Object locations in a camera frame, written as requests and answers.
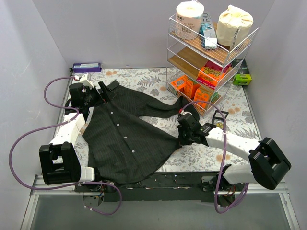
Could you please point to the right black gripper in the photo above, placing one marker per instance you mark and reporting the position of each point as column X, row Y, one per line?
column 182, row 135

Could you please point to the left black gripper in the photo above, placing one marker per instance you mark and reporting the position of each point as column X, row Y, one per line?
column 96, row 93

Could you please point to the black pinstriped shirt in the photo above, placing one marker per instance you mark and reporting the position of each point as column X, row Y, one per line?
column 123, row 147

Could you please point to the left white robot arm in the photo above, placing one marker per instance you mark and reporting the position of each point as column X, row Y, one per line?
column 59, row 161

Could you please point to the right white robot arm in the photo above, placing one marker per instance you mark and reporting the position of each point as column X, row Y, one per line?
column 266, row 163

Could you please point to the black brooch display box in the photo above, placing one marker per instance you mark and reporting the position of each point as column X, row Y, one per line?
column 218, row 118

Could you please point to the purple flat box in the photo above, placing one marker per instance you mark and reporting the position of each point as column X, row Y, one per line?
column 86, row 67

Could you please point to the orange box left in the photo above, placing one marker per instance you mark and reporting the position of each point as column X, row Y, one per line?
column 185, row 85

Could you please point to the floral tablecloth mat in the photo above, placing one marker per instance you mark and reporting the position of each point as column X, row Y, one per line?
column 197, row 157

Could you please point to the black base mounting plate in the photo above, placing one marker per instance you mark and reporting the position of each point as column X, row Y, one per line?
column 165, row 186

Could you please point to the orange pink snack box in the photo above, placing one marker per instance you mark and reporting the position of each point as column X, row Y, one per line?
column 210, row 74

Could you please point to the green black box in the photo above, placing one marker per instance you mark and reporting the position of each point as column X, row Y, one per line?
column 243, row 76

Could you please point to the blue white toothpaste box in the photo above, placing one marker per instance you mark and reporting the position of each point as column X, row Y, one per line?
column 207, row 32

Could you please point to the cream toilet paper roll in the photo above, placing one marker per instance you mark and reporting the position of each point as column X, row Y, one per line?
column 233, row 26

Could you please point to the white toilet paper roll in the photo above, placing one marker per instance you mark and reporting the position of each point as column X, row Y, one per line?
column 188, row 19

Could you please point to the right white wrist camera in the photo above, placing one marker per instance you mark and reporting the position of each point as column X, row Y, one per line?
column 182, row 112

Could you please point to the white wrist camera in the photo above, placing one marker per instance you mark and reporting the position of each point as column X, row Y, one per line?
column 182, row 112
column 84, row 80

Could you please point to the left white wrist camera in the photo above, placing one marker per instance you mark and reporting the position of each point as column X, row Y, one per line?
column 84, row 80

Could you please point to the white wire shelf rack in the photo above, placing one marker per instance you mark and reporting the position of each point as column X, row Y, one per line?
column 188, row 57

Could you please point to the aluminium frame rail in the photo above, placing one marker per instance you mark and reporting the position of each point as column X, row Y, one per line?
column 34, row 197

